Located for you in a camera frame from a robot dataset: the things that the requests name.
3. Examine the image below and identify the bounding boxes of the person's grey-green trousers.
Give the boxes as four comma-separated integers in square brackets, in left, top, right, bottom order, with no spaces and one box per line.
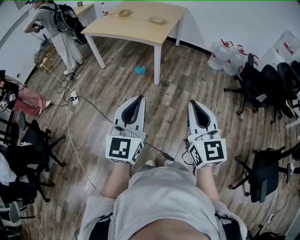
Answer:
[136,164,156,173]

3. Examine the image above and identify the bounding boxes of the white cable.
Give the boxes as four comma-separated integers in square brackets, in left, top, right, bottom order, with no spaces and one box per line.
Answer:
[65,86,104,196]

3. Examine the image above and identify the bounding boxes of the light wooden table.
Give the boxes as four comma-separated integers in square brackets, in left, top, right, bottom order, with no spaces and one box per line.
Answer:
[81,1,188,86]

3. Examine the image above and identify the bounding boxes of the person's face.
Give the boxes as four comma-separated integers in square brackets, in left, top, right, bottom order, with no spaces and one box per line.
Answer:
[130,219,220,240]

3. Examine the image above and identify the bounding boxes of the person's black backpack straps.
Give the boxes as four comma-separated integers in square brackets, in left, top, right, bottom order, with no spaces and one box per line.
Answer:
[92,212,243,240]

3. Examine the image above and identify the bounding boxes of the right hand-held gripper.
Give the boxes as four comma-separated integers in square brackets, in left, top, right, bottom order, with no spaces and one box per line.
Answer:
[187,100,228,170]

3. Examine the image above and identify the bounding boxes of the small wooden desk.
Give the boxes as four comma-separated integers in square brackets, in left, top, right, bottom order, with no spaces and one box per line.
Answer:
[72,3,97,27]

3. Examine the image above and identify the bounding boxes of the person's left forearm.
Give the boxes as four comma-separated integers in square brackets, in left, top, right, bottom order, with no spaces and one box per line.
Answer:
[104,161,131,200]

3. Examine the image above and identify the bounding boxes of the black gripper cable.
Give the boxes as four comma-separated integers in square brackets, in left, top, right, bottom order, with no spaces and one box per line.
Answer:
[144,141,175,162]

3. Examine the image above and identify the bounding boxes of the person's right forearm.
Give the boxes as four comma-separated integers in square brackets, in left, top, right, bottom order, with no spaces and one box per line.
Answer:
[195,166,220,203]

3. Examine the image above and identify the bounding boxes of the basket of clutter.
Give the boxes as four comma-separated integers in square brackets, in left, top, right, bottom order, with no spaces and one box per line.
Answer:
[34,43,57,65]

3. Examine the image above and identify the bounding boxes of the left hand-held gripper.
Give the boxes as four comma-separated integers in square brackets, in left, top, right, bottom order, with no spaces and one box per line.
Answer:
[105,95,148,166]

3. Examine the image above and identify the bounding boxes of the white cardboard box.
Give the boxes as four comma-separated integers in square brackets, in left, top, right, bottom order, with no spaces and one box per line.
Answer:
[257,29,300,70]

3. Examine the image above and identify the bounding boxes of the person's grey shirt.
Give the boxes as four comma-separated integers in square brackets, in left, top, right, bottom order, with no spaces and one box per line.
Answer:
[78,161,248,240]

